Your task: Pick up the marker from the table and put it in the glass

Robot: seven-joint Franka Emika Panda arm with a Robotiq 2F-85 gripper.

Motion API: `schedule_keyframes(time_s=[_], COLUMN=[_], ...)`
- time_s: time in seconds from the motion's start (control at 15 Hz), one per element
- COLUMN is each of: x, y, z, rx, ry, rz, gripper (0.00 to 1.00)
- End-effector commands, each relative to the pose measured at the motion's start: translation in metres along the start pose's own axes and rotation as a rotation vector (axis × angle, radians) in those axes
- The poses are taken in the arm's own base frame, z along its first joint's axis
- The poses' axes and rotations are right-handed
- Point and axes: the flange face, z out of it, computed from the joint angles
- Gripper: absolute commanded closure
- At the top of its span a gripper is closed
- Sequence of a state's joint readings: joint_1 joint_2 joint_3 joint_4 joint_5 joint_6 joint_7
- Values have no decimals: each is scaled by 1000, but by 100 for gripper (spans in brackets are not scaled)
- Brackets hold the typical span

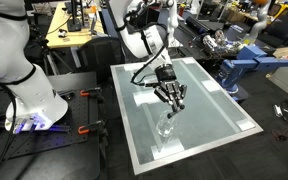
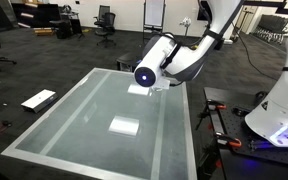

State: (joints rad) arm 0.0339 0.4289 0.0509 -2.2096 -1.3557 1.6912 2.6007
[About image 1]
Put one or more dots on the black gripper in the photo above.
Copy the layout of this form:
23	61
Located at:
165	76

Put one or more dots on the black and white marker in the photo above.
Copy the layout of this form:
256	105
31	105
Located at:
174	114

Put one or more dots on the grey-white background robot arm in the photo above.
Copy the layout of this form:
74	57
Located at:
259	20

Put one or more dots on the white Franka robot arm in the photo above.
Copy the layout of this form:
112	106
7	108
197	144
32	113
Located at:
17	50

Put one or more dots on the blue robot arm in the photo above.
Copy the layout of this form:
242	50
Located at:
250	60

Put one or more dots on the clear drinking glass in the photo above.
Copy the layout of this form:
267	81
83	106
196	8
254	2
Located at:
164	128

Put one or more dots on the white tape patch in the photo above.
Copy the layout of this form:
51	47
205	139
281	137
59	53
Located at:
211	85
129	67
167	150
245	125
144	98
188	61

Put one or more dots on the white tape stripe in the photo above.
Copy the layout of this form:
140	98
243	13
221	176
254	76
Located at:
214	101

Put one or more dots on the black workbench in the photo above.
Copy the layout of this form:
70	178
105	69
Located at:
194	46

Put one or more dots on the metal motor device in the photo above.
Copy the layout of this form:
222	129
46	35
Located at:
214	40

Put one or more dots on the black cylinder object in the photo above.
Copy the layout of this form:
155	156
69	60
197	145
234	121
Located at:
199	24

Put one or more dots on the black office chair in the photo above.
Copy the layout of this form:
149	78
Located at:
287	28
100	56

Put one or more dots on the white power adapter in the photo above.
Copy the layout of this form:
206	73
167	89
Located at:
278	111

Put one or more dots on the brown cardboard box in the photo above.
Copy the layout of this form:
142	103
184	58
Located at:
285	52

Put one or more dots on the light wooden desk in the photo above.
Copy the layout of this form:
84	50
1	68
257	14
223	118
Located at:
67	36

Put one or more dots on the black desk stand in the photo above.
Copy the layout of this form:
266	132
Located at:
74	20

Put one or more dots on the small black white gadget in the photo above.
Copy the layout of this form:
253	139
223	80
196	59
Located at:
62	33

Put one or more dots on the black tripod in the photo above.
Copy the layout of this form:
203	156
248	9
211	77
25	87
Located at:
50	56

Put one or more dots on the black perforated breadboard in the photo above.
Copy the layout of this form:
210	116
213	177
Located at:
44	143

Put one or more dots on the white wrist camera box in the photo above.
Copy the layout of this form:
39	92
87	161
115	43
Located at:
149	84

